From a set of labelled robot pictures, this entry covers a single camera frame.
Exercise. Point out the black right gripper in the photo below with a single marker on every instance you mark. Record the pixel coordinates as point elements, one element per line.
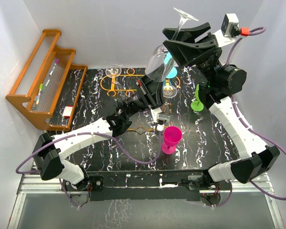
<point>184,51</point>

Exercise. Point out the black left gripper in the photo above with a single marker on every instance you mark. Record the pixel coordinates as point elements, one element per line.
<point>150,89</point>

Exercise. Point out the teal plastic wine glass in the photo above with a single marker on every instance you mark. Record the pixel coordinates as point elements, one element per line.
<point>170,70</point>

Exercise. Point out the clear short wine glass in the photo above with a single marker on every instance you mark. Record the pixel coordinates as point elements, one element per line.
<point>155,67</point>

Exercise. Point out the green plastic wine glass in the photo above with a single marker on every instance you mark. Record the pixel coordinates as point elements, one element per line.
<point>197,105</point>

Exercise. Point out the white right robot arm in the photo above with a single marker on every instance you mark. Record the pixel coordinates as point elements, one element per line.
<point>216,94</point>

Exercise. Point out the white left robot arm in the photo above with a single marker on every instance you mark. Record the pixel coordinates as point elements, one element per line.
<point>52,151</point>

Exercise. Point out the magenta plastic wine glass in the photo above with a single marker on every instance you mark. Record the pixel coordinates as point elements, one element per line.
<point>171,137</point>

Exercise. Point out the orange wooden shelf rack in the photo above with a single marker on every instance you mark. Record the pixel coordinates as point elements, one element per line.
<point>47,115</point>

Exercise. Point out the red and white eraser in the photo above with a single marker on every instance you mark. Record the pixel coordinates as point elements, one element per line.
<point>67,111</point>

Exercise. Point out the pink capped marker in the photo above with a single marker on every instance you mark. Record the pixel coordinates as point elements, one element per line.
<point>53,68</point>

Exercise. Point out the green capped marker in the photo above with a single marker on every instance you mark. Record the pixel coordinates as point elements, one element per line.
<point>39,93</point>

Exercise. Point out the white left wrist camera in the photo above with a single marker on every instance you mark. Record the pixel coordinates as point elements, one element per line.
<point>160,118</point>

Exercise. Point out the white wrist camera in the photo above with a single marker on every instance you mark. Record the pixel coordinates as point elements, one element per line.
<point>160,118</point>
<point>230,26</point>

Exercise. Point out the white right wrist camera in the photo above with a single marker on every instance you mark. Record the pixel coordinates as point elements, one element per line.
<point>230,26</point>

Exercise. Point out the gold wire wine glass rack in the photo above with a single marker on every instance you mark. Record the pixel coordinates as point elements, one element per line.
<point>117,113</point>

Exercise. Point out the aluminium base frame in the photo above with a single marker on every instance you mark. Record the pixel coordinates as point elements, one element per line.
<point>141,200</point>

